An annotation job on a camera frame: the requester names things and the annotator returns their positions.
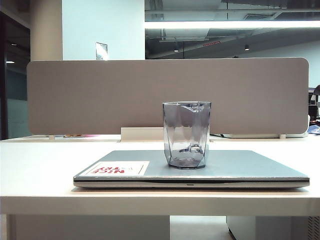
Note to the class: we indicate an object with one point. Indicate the beige fabric desk divider panel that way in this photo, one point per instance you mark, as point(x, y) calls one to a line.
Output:
point(100, 95)

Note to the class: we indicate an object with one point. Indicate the white sticker with red letters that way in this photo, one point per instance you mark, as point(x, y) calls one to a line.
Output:
point(117, 168)

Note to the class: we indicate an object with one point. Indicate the person in dark clothes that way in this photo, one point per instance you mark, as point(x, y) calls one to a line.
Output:
point(314, 100)

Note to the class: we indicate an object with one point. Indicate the round ceiling downlight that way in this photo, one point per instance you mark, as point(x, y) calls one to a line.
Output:
point(246, 47)
point(176, 50)

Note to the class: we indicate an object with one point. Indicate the pink papers behind divider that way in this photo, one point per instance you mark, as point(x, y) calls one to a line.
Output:
point(82, 135)

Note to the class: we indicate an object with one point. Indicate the white divider foot bracket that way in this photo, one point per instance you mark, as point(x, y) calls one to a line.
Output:
point(282, 136)
point(51, 137)

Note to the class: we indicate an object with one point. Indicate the transparent grey faceted water cup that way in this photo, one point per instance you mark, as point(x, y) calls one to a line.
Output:
point(186, 140)

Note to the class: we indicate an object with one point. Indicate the closed silver laptop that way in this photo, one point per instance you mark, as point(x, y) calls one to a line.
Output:
point(250, 166)

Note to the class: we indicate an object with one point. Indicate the small poster on pillar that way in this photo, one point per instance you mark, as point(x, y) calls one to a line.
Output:
point(101, 51)

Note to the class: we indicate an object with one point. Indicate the white cabinet under desk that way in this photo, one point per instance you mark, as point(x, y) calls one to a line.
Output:
point(270, 228)

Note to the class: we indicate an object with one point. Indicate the blue cloth on far desk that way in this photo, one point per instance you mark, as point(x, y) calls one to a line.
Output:
point(315, 129)

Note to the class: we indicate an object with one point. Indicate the long ceiling light strip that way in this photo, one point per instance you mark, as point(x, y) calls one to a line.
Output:
point(225, 24)

